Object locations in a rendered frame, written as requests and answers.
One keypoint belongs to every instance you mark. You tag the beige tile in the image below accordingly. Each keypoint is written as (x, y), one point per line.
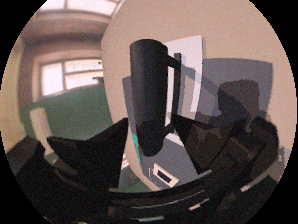
(165, 176)

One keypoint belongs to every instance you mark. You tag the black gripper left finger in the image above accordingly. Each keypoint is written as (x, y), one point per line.
(102, 153)

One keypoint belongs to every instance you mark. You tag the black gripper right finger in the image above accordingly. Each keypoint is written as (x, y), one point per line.
(202, 141)

